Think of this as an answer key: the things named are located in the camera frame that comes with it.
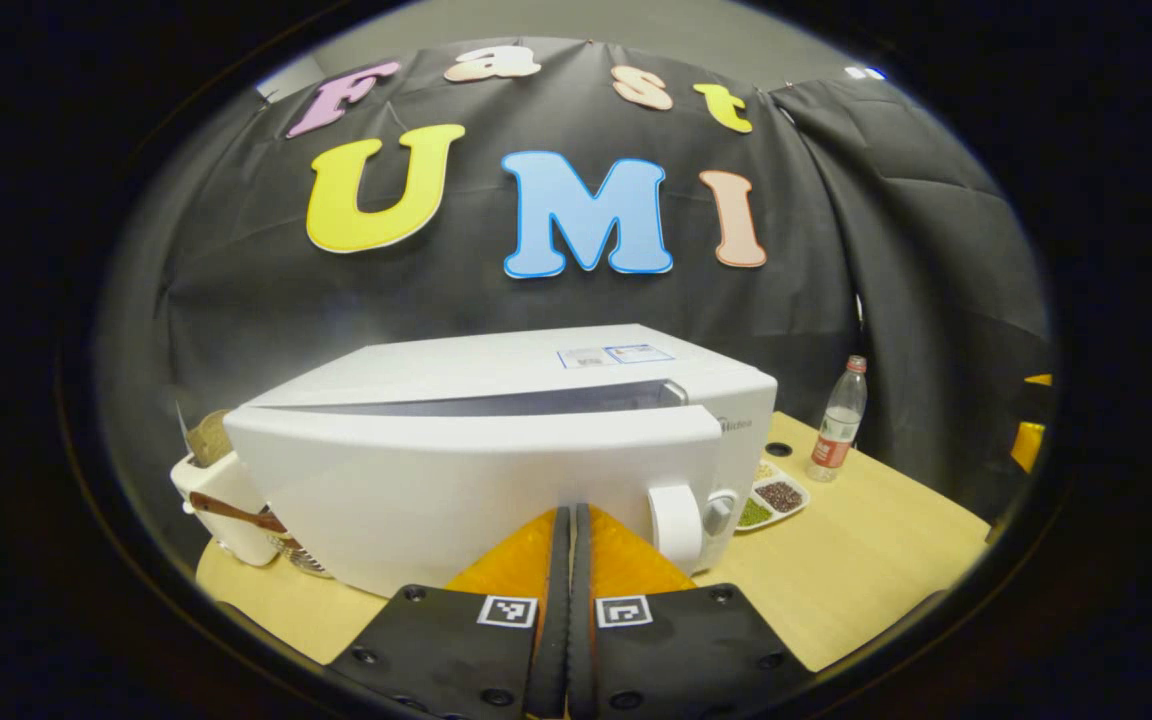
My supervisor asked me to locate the brown bread slice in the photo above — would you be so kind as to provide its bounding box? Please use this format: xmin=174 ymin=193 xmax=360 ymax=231
xmin=184 ymin=408 xmax=237 ymax=468

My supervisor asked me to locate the white toaster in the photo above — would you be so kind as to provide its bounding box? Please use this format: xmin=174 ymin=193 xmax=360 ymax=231
xmin=170 ymin=450 xmax=282 ymax=568

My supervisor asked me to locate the divided white tray with beans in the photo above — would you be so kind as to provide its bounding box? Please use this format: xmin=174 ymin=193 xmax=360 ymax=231
xmin=734 ymin=460 xmax=811 ymax=533

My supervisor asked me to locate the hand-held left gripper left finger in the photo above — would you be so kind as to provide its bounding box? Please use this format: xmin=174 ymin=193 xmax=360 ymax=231
xmin=326 ymin=505 xmax=574 ymax=720

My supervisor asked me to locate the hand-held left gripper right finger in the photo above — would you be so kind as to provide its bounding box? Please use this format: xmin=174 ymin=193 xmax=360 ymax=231
xmin=569 ymin=505 xmax=812 ymax=720

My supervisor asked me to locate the white microwave oven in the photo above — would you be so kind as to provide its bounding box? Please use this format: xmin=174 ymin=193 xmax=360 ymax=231
xmin=223 ymin=323 xmax=779 ymax=598

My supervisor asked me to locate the clear plastic bottle red label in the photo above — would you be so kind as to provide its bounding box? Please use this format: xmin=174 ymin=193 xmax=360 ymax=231
xmin=806 ymin=355 xmax=869 ymax=483

